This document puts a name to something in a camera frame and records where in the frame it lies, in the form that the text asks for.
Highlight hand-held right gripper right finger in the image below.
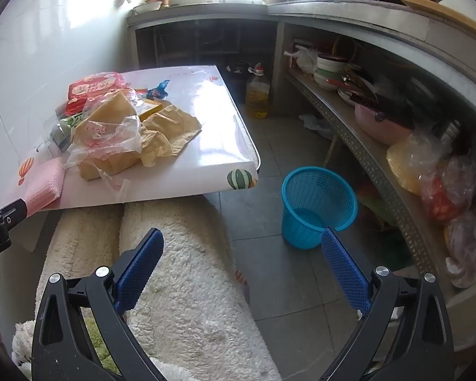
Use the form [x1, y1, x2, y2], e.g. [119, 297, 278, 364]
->
[321, 227, 456, 381]

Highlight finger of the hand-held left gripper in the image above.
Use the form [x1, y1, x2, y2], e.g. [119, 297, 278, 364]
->
[0, 198, 28, 230]

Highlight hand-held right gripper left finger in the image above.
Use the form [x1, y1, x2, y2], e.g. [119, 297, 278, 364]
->
[31, 228, 165, 381]

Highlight blue plastic mesh basket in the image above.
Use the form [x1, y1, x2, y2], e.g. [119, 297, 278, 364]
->
[281, 167, 358, 251]

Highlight translucent plastic wrapper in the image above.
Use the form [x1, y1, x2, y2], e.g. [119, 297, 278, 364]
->
[36, 125, 70, 156]

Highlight green packet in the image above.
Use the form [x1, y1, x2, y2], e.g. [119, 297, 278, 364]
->
[56, 112, 84, 144]

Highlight clear plastic bag red print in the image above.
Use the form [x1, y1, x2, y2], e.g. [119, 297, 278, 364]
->
[65, 89, 144, 200]

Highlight large kraft paper bag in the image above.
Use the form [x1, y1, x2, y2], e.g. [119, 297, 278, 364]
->
[77, 89, 144, 183]

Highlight red snack bag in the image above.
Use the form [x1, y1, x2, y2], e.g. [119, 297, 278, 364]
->
[65, 71, 126, 117]

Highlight yellow white box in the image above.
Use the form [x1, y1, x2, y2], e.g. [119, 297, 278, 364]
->
[137, 100, 164, 122]

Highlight blue wrapper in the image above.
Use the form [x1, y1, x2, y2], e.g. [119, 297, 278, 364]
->
[145, 79, 171, 101]

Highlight pink cloth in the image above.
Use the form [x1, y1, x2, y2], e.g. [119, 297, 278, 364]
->
[23, 157, 67, 217]

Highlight yellow plastic bag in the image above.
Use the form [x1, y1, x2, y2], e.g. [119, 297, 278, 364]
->
[386, 132, 453, 196]

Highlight pale pink plastic bag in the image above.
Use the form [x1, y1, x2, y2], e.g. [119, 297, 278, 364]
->
[443, 190, 476, 289]

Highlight clear bag red contents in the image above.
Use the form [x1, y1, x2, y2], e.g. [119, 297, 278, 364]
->
[418, 155, 476, 224]

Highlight crumpled white floor bag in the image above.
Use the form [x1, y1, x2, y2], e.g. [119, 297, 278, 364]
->
[299, 113, 334, 140]

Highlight pink cooking pot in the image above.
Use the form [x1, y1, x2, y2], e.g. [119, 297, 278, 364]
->
[354, 101, 416, 146]

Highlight balloon print plastic tablecloth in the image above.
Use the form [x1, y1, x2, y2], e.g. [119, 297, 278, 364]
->
[4, 64, 262, 223]

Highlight stack of white plates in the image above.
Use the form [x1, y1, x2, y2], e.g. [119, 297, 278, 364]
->
[336, 86, 366, 106]

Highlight cooking oil bottle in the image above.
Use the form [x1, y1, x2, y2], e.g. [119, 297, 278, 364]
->
[245, 63, 271, 119]

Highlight stack of white bowls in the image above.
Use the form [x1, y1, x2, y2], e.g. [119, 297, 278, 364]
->
[313, 53, 348, 90]

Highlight white plastic bag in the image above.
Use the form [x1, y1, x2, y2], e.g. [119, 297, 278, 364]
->
[284, 45, 319, 75]

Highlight white drain pipes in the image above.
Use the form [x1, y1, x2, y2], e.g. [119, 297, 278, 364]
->
[196, 20, 244, 55]

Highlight white basin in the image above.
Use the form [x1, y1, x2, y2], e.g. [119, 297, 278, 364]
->
[134, 1, 163, 14]

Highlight concrete kitchen counter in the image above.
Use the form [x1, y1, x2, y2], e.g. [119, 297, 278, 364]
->
[126, 0, 476, 100]

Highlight wooden cutting board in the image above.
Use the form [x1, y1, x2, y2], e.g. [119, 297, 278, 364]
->
[399, 0, 476, 41]

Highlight wooden support post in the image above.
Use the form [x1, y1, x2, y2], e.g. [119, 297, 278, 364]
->
[324, 134, 339, 168]

